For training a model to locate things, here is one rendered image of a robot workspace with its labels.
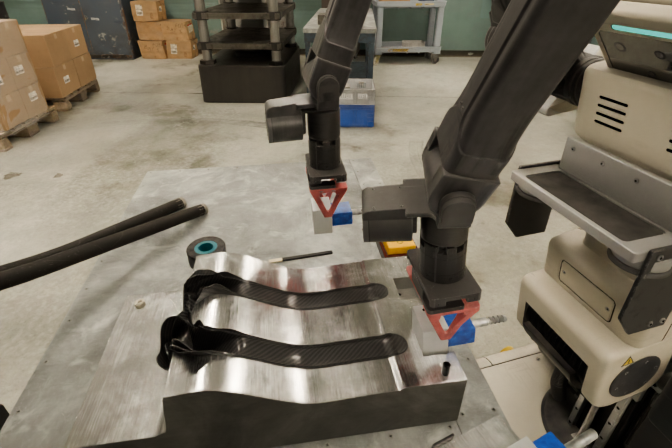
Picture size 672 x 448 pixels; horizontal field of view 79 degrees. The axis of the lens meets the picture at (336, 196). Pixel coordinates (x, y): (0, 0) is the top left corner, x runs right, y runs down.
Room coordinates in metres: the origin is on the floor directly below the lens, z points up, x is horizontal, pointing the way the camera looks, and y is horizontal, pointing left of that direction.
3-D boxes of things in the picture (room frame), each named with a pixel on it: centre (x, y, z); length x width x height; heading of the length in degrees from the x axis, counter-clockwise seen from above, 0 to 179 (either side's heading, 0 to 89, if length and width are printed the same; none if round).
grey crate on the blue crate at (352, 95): (3.85, -0.06, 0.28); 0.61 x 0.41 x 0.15; 87
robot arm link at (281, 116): (0.66, 0.06, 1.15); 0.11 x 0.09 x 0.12; 103
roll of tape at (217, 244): (0.70, 0.28, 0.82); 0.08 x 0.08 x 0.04
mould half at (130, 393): (0.43, 0.09, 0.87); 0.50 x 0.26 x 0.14; 98
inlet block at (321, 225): (0.68, -0.02, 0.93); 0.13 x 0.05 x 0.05; 98
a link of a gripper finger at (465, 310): (0.40, -0.14, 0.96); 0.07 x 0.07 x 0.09; 8
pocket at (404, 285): (0.51, -0.12, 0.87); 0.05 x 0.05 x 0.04; 8
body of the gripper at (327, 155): (0.68, 0.02, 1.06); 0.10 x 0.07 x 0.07; 8
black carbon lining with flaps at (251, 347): (0.43, 0.08, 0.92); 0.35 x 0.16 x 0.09; 98
